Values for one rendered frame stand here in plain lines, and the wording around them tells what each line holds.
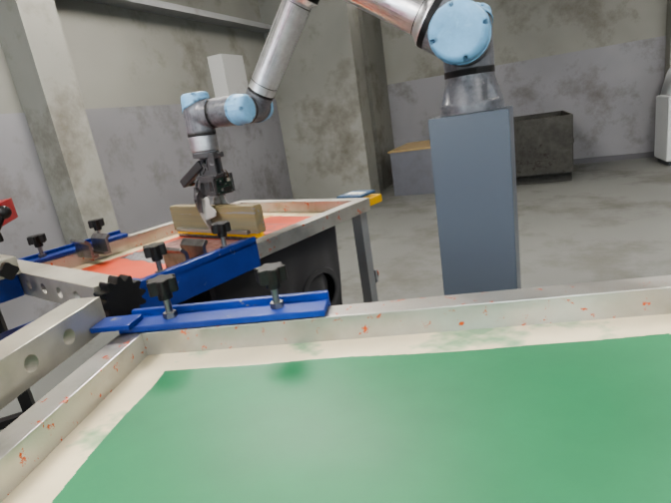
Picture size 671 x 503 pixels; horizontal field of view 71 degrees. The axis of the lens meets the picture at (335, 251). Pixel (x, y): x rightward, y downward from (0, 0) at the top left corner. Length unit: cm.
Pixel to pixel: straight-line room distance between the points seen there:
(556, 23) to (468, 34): 705
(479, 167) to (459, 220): 14
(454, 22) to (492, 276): 59
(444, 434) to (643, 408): 18
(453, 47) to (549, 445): 79
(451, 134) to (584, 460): 85
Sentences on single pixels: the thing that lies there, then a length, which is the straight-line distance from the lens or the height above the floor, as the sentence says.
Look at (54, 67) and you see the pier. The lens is 418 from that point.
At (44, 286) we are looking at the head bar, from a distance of 105.
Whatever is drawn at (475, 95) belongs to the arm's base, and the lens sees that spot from 118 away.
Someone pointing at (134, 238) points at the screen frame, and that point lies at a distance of 155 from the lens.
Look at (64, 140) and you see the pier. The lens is 408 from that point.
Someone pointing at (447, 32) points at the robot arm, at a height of 136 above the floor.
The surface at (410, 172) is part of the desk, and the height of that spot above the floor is 33.
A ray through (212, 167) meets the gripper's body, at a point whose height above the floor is 116.
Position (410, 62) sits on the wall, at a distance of 829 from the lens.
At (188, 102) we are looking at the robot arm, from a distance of 133.
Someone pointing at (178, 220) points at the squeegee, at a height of 101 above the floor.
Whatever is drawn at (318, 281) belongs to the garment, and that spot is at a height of 79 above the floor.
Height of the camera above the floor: 124
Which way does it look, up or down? 16 degrees down
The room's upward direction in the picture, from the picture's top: 9 degrees counter-clockwise
